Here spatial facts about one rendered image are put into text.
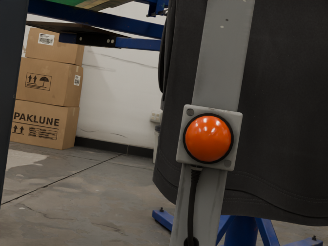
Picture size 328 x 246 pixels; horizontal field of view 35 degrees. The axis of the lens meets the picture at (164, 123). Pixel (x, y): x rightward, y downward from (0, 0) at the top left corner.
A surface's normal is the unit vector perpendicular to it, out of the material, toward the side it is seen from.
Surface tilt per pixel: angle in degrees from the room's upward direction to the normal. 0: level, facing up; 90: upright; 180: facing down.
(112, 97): 90
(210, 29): 90
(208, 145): 100
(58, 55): 92
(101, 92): 90
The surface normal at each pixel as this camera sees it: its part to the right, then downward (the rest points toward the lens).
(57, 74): -0.18, 0.02
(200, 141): -0.33, 0.17
